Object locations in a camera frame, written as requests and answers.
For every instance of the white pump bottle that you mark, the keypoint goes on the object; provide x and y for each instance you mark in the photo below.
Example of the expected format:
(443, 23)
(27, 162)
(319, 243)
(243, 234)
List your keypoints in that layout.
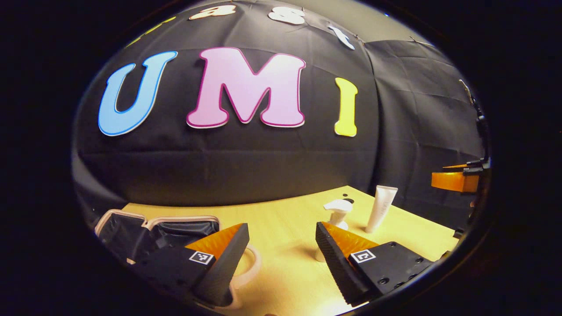
(338, 215)

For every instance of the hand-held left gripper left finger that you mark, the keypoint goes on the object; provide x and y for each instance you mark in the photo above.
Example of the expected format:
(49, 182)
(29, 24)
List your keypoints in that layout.
(224, 267)

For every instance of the black backdrop cloth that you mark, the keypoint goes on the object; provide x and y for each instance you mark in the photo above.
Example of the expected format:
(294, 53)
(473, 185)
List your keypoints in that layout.
(263, 166)

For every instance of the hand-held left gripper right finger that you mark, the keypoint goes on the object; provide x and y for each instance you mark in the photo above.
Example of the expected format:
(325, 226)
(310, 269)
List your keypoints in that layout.
(336, 267)

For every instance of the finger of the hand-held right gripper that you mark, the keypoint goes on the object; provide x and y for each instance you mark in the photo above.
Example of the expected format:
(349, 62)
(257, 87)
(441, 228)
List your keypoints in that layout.
(476, 166)
(454, 182)

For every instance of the pink suitcase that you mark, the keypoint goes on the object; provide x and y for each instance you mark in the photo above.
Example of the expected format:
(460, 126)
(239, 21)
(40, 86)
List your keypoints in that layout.
(175, 228)

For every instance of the white skin care tube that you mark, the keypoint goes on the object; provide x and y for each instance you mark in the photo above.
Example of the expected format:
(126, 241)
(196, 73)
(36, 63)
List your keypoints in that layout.
(380, 210)

